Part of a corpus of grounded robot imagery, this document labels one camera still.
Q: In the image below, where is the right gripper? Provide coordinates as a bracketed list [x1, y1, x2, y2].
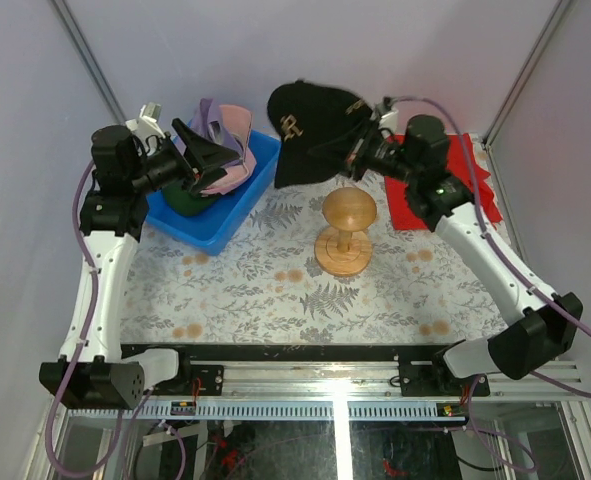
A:
[307, 117, 420, 186]

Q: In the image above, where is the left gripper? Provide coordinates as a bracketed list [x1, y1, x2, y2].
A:
[128, 119, 237, 197]

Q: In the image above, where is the black baseball cap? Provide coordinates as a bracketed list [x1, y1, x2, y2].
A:
[267, 80, 373, 189]

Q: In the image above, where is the wooden hat stand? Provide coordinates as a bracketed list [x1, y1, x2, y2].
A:
[314, 187, 377, 277]

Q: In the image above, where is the red cloth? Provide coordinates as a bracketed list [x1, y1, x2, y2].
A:
[384, 133, 503, 231]

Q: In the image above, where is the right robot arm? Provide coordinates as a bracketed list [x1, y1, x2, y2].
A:
[310, 115, 583, 395]

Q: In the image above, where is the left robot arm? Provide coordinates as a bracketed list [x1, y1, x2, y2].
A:
[39, 119, 239, 410]

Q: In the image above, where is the dark green cap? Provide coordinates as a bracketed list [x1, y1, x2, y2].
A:
[162, 184, 221, 217]

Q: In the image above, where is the purple cap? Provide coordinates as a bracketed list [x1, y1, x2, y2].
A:
[188, 98, 243, 166]

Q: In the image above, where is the pink cap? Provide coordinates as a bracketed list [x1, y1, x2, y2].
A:
[190, 98, 257, 196]

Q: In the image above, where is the blue plastic bin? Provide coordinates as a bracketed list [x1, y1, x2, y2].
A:
[146, 130, 281, 256]

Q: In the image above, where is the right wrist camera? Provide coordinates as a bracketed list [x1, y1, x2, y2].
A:
[373, 100, 399, 138]

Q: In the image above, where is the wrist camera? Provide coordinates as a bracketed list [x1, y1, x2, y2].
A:
[373, 100, 399, 138]
[125, 102, 165, 142]

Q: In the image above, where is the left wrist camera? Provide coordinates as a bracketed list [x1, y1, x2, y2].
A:
[125, 102, 165, 142]

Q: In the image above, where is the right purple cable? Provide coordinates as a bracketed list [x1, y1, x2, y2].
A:
[384, 95, 591, 474]

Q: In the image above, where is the purple cable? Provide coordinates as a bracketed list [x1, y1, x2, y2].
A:
[384, 95, 591, 474]
[43, 159, 126, 476]

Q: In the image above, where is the left frame post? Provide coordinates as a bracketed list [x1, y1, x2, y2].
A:
[48, 0, 126, 123]

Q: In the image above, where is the frame post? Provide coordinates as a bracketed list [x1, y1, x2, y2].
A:
[48, 0, 126, 123]
[480, 0, 576, 147]

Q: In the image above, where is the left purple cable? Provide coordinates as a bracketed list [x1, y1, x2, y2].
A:
[43, 159, 126, 476]

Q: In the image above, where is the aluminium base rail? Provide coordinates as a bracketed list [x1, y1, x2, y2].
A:
[174, 357, 589, 401]

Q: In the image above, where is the slotted cable duct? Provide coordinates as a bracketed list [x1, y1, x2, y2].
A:
[69, 401, 469, 421]

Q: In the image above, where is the right frame post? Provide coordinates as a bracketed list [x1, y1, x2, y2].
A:
[480, 0, 576, 147]

